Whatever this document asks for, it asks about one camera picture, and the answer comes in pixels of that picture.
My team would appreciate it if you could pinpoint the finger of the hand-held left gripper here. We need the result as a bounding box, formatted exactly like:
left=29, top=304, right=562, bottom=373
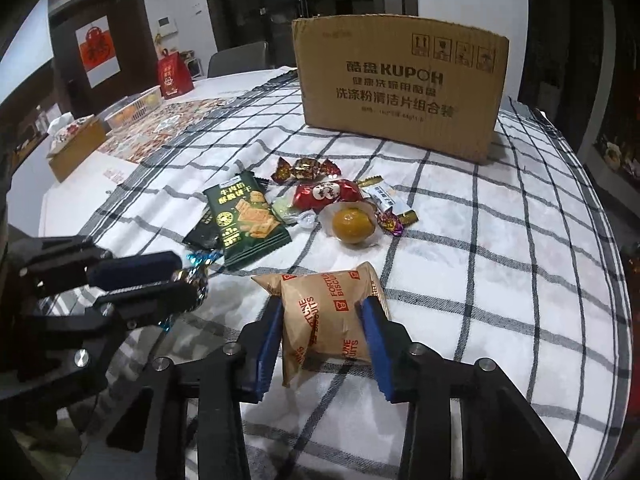
left=30, top=280, right=207, bottom=386
left=10, top=235, right=183, bottom=293

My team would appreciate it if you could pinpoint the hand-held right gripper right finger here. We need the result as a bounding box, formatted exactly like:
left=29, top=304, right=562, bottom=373
left=355, top=297, right=583, bottom=480

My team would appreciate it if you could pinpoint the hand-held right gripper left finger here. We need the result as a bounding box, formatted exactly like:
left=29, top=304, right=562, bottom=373
left=65, top=296, right=286, bottom=480

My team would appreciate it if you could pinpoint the blue foil candy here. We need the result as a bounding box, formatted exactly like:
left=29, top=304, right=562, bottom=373
left=161, top=249, right=223, bottom=333

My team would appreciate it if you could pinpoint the tan biscuit packet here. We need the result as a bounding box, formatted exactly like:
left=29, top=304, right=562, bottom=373
left=250, top=261, right=392, bottom=388

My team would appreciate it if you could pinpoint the light green candy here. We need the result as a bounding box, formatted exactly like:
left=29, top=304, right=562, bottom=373
left=270, top=195, right=318, bottom=229

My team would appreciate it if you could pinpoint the red gold candy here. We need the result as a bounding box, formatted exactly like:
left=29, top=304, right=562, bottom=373
left=271, top=155, right=342, bottom=184

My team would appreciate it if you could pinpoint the brown cardboard box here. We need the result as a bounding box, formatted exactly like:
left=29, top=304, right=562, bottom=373
left=291, top=12, right=511, bottom=165

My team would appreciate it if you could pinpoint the black snack packet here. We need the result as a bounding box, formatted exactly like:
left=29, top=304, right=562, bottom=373
left=182, top=207, right=227, bottom=252

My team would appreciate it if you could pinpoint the green cracker packet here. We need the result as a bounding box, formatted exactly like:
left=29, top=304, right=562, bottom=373
left=202, top=171, right=292, bottom=268

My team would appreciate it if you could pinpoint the tan tissue box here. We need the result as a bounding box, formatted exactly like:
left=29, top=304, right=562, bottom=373
left=46, top=115, right=109, bottom=183

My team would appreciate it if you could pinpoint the purple foil candy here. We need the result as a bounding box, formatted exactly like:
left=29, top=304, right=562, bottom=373
left=376, top=210, right=406, bottom=237

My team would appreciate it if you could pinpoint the orange pastry in clear wrapper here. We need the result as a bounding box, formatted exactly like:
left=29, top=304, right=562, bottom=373
left=320, top=202, right=379, bottom=247

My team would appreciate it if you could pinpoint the colourful patterned mat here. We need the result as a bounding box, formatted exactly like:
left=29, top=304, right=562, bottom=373
left=95, top=94, right=242, bottom=164

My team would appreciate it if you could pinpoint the white black checked tablecloth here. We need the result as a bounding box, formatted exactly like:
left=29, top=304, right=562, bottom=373
left=75, top=66, right=633, bottom=480

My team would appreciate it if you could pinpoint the white gold snack bar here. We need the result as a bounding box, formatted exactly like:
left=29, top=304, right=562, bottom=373
left=356, top=175, right=421, bottom=225

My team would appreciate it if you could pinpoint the white plastic basket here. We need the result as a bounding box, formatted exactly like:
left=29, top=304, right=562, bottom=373
left=104, top=85, right=164, bottom=131

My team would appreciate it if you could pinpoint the red snack packet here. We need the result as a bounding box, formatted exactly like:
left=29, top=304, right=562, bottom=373
left=292, top=178, right=362, bottom=212

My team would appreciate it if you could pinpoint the red gift bag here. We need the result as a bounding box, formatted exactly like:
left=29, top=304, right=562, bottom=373
left=157, top=50, right=195, bottom=99

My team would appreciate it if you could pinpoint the red white door poster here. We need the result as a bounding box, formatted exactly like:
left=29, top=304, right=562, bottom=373
left=75, top=15, right=121, bottom=87

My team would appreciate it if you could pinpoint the grey chair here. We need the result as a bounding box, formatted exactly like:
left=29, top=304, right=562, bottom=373
left=207, top=41, right=271, bottom=79

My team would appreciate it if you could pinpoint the dark wooden door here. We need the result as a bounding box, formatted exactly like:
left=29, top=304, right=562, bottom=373
left=49, top=0, right=162, bottom=117

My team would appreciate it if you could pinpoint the dark glass cabinet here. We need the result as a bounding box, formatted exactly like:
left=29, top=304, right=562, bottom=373
left=200, top=0, right=419, bottom=69

